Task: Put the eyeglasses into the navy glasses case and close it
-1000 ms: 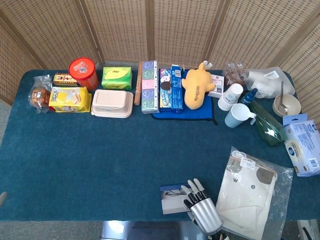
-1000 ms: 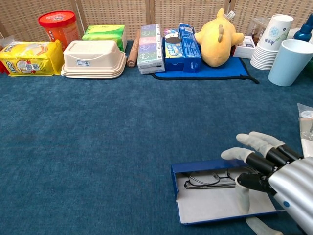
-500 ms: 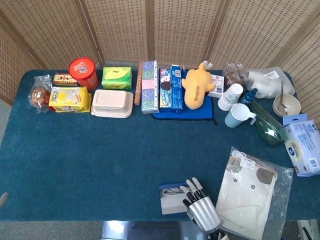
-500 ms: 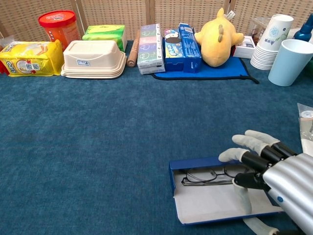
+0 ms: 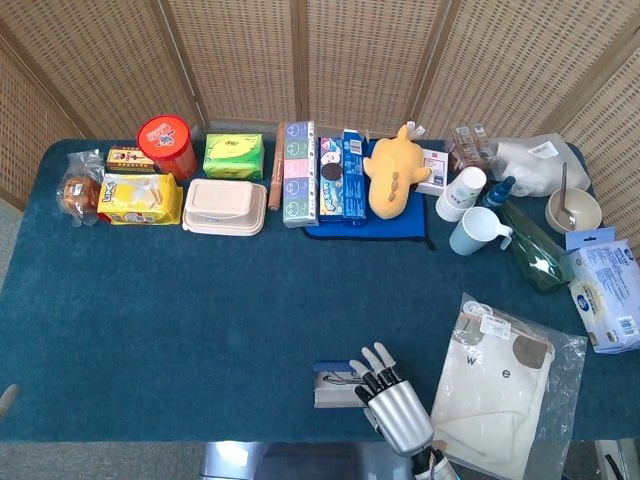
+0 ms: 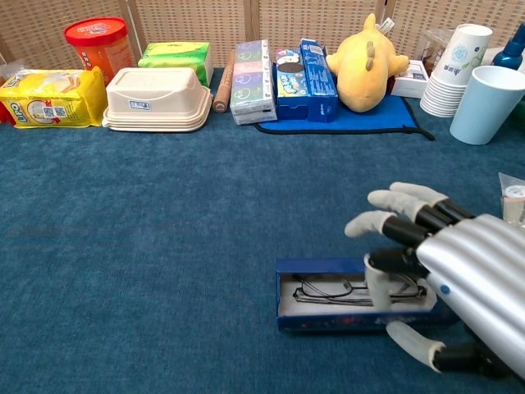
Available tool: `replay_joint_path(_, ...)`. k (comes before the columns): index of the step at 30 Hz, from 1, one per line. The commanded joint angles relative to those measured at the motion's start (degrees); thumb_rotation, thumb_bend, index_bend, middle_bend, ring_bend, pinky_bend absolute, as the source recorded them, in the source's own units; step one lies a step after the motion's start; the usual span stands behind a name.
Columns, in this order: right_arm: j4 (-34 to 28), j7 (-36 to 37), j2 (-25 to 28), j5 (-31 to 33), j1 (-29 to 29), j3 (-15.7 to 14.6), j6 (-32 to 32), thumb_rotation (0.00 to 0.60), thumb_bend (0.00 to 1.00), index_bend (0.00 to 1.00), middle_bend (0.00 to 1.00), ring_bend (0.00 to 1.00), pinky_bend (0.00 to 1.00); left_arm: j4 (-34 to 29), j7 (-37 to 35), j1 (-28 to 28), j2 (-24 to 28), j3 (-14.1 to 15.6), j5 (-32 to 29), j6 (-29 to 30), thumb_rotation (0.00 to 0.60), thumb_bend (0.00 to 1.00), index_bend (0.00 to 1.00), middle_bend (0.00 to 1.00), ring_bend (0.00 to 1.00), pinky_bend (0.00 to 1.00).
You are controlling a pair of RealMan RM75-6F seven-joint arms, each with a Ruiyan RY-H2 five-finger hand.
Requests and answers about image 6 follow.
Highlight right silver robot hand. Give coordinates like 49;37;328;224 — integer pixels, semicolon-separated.
344;181;525;381

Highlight thin-framed eyeglasses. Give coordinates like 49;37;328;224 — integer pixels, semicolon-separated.
291;275;428;307

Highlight blue cardboard glasses case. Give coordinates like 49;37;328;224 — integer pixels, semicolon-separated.
275;257;456;332

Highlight clear bag with canvas tote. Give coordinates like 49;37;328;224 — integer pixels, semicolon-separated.
497;172;525;231

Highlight light blue plastic mug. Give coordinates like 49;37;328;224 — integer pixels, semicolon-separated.
449;65;525;146

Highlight blue cloth mat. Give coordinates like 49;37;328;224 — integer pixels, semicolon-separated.
253;62;436;141

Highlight small white box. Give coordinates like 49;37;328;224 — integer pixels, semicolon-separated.
389;59;431;99

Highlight stack of paper cups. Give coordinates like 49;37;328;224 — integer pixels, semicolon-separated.
418;23;494;119

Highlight clear pack of brown snacks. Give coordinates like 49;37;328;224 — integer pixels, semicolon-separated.
417;28;456;77

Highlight yellow plush toy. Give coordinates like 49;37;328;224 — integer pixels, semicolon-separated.
326;12;410;113

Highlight tall blue carton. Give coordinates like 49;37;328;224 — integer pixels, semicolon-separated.
299;38;340;123

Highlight blue cookie box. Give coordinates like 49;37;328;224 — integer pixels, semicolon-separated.
273;48;309;121

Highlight pastel tissue multipack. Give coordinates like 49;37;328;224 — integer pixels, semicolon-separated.
229;39;278;126

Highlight wooden rolling pin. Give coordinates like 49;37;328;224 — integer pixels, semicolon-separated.
212;49;237;114

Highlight teal felt table cover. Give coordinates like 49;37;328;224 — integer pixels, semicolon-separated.
0;67;525;394

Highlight beige plastic lunch box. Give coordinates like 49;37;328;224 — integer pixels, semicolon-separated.
101;66;213;133

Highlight green tissue pack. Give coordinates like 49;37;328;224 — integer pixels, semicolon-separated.
137;41;214;88

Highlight woven rattan folding screen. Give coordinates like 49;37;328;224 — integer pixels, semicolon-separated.
0;0;525;79

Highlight orange tub with red lid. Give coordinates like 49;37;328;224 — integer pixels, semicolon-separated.
63;16;135;86

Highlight yellow biscuit packet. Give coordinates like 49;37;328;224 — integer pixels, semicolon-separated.
0;66;108;130

